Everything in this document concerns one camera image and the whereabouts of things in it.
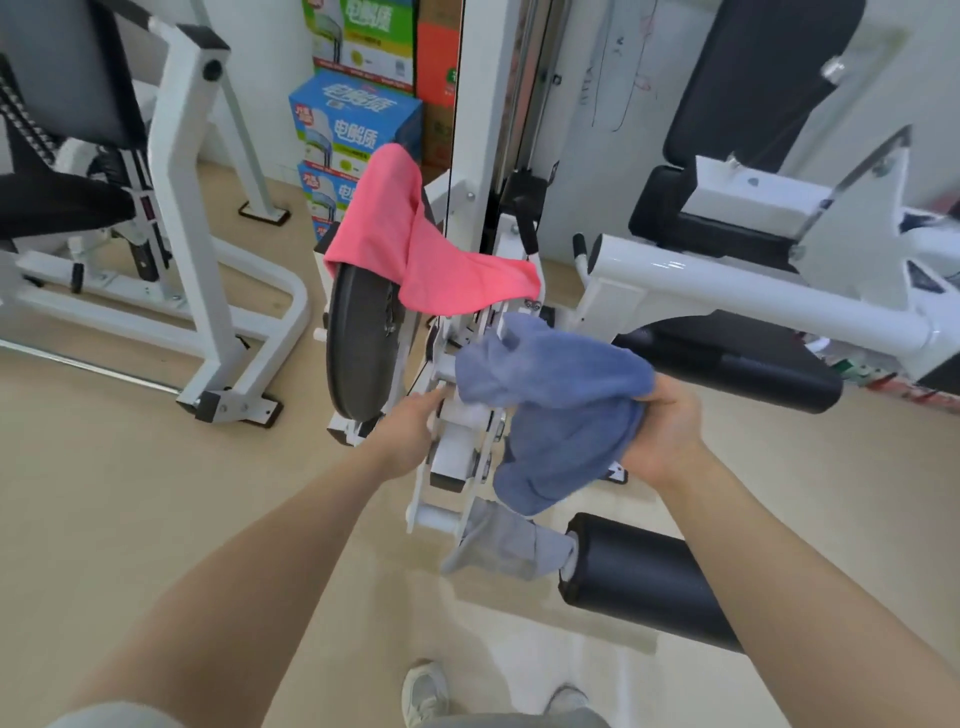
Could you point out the person's right hand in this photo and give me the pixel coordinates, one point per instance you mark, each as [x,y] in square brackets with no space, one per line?
[671,435]

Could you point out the person's left hand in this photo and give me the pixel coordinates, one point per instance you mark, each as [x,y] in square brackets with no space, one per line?
[405,442]

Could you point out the blue towel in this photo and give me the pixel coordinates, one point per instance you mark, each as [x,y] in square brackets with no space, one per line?
[562,420]

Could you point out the pink towel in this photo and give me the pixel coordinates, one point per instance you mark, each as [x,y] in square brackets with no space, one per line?
[427,262]

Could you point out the person's right forearm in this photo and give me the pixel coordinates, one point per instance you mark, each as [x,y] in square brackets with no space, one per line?
[810,600]

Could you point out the person's left forearm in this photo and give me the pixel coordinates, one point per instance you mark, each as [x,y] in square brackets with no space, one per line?
[240,585]

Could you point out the person's left shoe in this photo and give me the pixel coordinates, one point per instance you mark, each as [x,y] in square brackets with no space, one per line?
[424,694]

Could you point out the person's shoe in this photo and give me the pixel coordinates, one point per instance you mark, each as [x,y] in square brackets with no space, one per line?
[566,699]
[424,694]

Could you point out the person's right shoe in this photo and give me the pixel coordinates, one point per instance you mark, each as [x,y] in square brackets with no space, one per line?
[566,699]

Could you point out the black weight plate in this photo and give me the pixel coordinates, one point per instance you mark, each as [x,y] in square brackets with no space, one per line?
[360,352]

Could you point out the black seat pad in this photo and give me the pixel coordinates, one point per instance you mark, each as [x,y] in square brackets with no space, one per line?
[750,360]

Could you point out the grey towel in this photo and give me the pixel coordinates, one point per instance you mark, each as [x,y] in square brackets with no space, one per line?
[502,544]

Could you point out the black roller pad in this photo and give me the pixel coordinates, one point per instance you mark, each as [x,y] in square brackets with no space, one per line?
[645,577]

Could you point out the white leg extension machine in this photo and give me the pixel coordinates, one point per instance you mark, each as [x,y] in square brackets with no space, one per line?
[750,292]

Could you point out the black cushion under white plate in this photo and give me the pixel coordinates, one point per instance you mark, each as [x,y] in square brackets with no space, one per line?
[660,210]

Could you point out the small blue box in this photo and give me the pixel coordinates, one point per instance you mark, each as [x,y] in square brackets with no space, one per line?
[326,195]

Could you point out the large blue box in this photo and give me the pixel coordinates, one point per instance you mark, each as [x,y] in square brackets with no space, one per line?
[352,120]

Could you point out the black backrest pad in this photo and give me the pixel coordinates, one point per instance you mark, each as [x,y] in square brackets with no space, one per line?
[757,75]

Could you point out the white shirt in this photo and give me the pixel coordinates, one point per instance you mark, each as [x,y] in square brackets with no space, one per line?
[120,716]

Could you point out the green and white box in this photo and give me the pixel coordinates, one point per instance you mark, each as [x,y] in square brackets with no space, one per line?
[367,37]

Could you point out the white stepped gym frame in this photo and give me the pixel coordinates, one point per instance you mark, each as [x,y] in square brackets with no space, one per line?
[187,225]

